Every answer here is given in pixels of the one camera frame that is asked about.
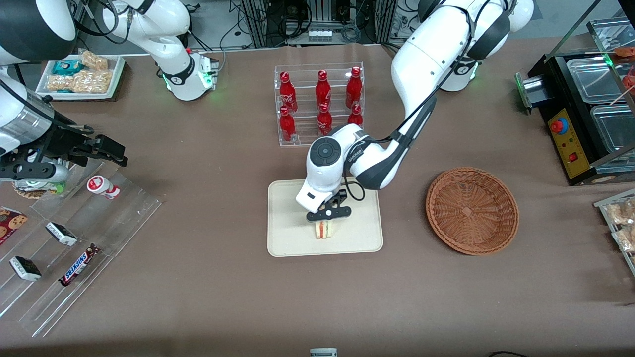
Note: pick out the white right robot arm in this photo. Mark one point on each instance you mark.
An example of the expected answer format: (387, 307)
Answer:
(173, 54)

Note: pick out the white red yogurt bottle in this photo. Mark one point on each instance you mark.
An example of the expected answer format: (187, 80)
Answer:
(101, 186)

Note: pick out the cream rectangular plastic tray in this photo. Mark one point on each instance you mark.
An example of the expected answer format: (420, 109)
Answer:
(292, 233)

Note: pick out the aluminium equipment frame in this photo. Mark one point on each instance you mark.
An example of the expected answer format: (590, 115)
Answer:
(258, 22)

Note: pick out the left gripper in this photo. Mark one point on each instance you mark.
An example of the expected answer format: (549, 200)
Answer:
(342, 197)

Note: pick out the clear plastic food container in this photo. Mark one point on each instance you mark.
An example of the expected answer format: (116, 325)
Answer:
(593, 79)
(615, 129)

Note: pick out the chocolate chip cookie pack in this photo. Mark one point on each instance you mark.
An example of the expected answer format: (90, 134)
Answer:
(11, 224)

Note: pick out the clear acrylic bottle rack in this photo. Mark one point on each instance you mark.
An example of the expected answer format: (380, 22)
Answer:
(307, 74)

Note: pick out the snickers chocolate bar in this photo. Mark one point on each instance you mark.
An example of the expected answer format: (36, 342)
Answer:
(78, 266)

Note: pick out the clear pastry snack packet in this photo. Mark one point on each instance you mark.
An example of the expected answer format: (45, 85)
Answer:
(621, 213)
(626, 239)

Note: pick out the black white chocolate bar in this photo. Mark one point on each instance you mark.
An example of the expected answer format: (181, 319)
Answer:
(61, 234)
(25, 268)

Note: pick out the round brown wicker basket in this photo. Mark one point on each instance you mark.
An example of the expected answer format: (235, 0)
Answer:
(471, 213)

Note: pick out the red cola bottle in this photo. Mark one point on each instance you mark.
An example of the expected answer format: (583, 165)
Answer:
(353, 89)
(287, 94)
(355, 116)
(287, 126)
(324, 121)
(323, 91)

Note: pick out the triangular sandwich with red filling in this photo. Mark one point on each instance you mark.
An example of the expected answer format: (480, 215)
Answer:
(323, 230)

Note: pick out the white snack tray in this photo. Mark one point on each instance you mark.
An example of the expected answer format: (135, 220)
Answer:
(116, 74)

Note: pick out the black food warmer machine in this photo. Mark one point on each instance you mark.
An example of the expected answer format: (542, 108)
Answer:
(560, 89)

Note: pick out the clear peanut brittle packet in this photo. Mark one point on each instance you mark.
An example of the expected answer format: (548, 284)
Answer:
(94, 60)
(84, 82)

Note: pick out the small grey box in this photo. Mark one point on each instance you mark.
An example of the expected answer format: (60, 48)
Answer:
(323, 352)

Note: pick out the clear acrylic stepped display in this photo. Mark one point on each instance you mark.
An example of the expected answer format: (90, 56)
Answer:
(124, 213)

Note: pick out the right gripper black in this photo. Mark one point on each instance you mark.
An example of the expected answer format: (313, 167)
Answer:
(63, 141)

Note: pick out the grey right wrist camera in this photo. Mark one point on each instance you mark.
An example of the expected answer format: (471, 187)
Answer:
(49, 172)

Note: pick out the small round woven coaster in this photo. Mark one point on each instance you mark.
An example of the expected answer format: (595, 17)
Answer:
(34, 189)

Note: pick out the orange fried food skewer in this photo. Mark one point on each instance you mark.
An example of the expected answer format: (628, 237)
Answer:
(631, 79)
(626, 50)

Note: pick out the white power strip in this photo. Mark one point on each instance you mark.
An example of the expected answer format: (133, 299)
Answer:
(320, 34)

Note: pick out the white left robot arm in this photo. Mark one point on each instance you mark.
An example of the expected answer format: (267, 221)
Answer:
(426, 49)

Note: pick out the teal snack packet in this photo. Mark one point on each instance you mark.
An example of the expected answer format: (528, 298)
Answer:
(67, 67)

